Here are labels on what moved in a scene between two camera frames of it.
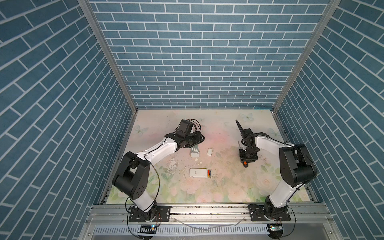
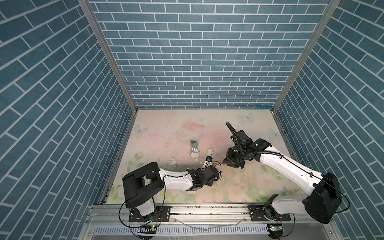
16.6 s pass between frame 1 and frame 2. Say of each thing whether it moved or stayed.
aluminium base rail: stayed
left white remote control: stayed
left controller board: stayed
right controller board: stayed
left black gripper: moved
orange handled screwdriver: moved
